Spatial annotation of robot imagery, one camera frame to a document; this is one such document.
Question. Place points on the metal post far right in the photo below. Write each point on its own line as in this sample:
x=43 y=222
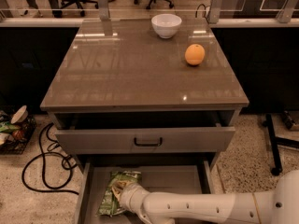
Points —
x=285 y=14

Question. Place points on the white ceramic bowl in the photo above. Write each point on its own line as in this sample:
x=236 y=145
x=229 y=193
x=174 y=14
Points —
x=166 y=25

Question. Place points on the grey middle drawer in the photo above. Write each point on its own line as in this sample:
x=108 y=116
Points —
x=182 y=179

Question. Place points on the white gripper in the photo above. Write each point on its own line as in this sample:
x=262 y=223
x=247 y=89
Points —
x=130 y=195

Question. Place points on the grey cabinet with counter top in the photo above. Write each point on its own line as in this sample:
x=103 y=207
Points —
x=121 y=75

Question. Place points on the grey upper drawer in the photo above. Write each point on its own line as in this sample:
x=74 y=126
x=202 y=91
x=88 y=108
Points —
x=121 y=141

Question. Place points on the black stand leg with caster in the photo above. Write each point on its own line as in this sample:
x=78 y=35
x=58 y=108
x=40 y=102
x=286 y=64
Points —
x=275 y=141

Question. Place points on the metal post left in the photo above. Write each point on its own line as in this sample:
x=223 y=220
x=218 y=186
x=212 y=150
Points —
x=103 y=10

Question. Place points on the grey drawer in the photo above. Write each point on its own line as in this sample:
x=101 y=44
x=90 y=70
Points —
x=121 y=141
x=182 y=179

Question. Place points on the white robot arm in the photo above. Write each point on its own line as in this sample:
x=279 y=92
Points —
x=277 y=206

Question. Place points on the orange fruit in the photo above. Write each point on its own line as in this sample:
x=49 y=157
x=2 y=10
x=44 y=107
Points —
x=195 y=54

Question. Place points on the green snack bag in basket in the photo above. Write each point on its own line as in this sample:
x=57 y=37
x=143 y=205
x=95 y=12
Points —
x=7 y=127

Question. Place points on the metal post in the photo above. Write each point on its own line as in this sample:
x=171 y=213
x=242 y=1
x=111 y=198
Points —
x=103 y=10
x=285 y=14
x=214 y=11

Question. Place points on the green jalapeno chip bag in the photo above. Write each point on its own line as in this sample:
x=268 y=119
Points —
x=110 y=204

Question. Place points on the black wire basket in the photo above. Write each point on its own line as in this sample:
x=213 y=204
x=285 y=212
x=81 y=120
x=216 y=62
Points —
x=15 y=143

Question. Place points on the white bowl in basket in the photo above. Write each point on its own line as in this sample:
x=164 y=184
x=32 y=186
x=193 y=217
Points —
x=20 y=115

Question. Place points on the black drawer handle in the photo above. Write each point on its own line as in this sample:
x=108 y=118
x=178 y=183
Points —
x=155 y=143

